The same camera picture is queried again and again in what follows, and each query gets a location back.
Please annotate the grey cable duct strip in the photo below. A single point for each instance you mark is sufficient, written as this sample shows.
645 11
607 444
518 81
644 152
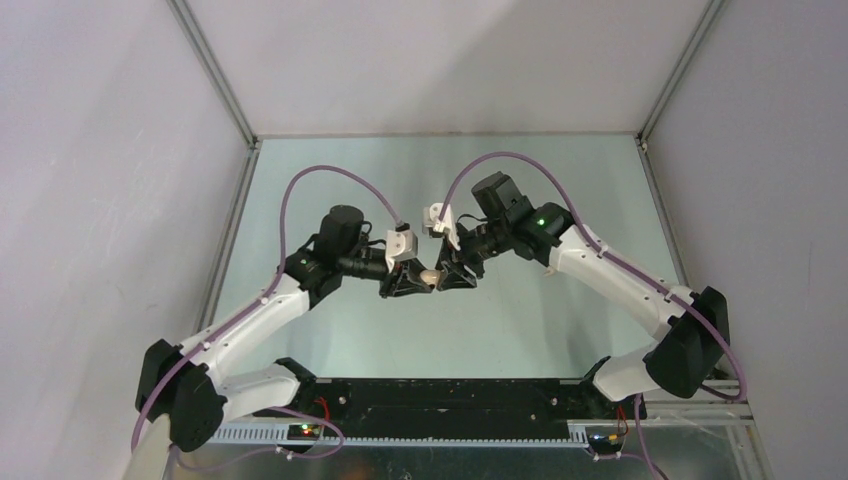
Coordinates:
278 434

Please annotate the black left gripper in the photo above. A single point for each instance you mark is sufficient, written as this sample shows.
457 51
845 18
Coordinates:
404 280

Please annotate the aluminium frame corner post right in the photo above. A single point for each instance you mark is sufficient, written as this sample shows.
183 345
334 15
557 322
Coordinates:
692 46

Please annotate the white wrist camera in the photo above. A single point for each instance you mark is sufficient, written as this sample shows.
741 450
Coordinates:
438 221
401 246

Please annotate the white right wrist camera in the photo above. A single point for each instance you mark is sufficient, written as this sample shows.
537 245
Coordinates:
438 221

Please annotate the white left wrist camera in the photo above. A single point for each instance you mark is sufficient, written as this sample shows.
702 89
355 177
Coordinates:
401 246

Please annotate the beige earbud charging case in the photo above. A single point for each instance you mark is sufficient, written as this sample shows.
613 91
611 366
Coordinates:
431 277

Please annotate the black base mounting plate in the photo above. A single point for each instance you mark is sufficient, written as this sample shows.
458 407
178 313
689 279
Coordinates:
463 409

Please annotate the aluminium frame corner post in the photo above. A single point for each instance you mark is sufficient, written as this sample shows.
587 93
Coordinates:
199 43
692 46

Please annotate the aluminium frame corner post left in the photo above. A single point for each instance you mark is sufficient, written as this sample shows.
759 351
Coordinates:
199 43

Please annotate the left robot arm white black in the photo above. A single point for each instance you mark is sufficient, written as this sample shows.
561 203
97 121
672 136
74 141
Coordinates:
193 384

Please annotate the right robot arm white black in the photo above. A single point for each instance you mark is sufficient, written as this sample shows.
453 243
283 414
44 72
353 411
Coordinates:
687 328

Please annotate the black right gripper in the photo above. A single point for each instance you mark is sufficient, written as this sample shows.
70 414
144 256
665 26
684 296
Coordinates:
454 277

